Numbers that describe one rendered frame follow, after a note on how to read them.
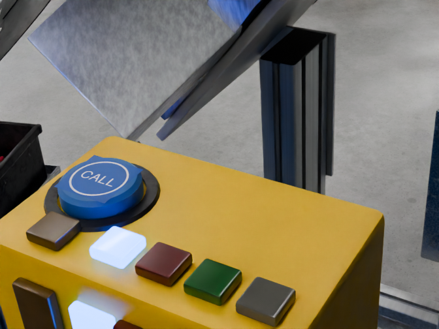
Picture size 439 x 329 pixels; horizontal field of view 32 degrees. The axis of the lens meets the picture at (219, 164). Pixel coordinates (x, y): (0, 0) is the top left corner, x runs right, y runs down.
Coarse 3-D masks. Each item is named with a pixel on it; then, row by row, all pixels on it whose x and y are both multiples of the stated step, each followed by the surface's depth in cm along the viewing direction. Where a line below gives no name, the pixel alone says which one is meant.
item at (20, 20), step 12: (12, 0) 86; (24, 0) 83; (36, 0) 81; (48, 0) 79; (12, 12) 84; (24, 12) 82; (36, 12) 80; (0, 24) 86; (12, 24) 83; (24, 24) 81; (0, 36) 84; (12, 36) 81; (0, 48) 82; (0, 60) 81
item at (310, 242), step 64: (192, 192) 36; (256, 192) 36; (0, 256) 34; (64, 256) 33; (192, 256) 32; (256, 256) 32; (320, 256) 32; (64, 320) 34; (128, 320) 31; (192, 320) 29; (320, 320) 29
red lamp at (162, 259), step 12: (156, 252) 32; (168, 252) 32; (180, 252) 32; (144, 264) 31; (156, 264) 31; (168, 264) 31; (180, 264) 31; (144, 276) 31; (156, 276) 31; (168, 276) 30
